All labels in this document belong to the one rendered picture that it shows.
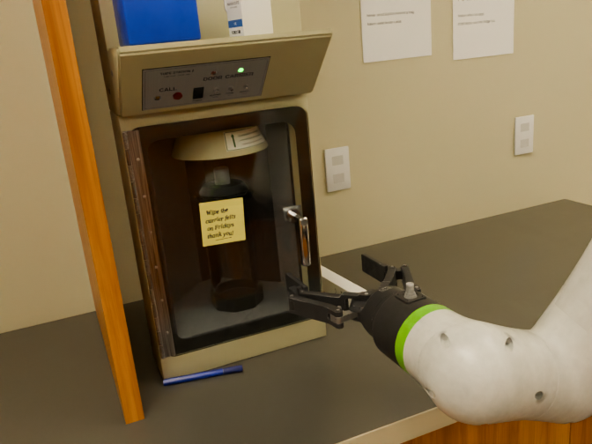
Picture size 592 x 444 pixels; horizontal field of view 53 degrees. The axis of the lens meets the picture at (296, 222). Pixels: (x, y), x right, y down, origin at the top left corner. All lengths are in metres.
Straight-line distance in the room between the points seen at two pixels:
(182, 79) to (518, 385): 0.60
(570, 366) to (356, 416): 0.37
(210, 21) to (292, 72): 0.15
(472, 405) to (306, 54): 0.57
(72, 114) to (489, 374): 0.62
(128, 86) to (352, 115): 0.82
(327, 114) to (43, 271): 0.78
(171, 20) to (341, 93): 0.78
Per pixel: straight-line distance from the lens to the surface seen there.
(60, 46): 0.88
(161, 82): 0.91
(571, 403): 0.74
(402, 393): 1.02
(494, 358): 0.65
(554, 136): 2.04
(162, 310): 1.05
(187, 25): 0.88
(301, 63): 0.97
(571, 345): 0.72
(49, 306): 1.50
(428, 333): 0.69
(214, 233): 1.03
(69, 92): 0.88
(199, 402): 1.05
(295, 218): 1.04
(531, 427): 1.21
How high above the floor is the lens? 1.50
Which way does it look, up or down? 17 degrees down
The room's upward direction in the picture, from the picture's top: 5 degrees counter-clockwise
